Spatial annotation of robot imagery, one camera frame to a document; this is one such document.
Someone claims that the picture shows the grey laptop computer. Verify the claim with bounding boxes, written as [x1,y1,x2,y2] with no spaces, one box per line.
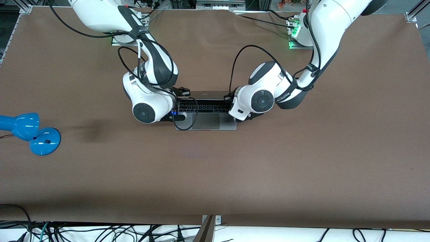
[175,91,237,131]

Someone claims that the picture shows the brown table cover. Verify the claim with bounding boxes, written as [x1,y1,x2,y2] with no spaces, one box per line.
[0,7,430,230]

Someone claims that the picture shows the orange background object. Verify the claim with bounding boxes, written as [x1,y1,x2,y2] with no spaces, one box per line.
[277,0,304,8]

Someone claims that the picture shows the blue desk lamp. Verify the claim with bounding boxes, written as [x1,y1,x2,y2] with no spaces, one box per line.
[0,113,61,156]

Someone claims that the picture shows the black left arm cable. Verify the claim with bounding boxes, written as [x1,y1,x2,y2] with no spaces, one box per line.
[229,0,323,98]

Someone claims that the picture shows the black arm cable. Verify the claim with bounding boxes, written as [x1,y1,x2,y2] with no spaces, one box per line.
[47,0,199,131]
[229,0,323,98]

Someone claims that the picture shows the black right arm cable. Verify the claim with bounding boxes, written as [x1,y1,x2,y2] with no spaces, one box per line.
[47,0,199,131]

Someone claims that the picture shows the black base connector cable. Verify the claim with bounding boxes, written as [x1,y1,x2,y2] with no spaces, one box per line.
[133,0,162,21]

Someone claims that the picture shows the long black table cable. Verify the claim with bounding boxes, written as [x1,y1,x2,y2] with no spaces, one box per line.
[235,14,292,27]

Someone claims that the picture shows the aluminium frame rail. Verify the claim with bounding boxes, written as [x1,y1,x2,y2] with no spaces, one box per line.
[196,0,246,11]

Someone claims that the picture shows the curved black table cable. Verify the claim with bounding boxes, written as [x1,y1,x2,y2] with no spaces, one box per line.
[268,9,291,20]

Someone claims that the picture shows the small metal table bracket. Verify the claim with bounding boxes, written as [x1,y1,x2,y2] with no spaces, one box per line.
[202,215,221,232]

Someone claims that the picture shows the dark metal post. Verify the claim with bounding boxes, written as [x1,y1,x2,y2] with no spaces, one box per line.
[193,215,215,242]

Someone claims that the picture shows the aluminium table side rail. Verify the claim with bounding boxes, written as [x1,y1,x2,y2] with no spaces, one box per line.
[0,13,21,65]

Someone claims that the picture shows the teal floor cable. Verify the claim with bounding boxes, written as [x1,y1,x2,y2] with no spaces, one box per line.
[39,221,50,242]

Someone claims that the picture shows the black looped floor cable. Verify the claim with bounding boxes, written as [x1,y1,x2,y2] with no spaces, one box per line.
[0,204,33,242]

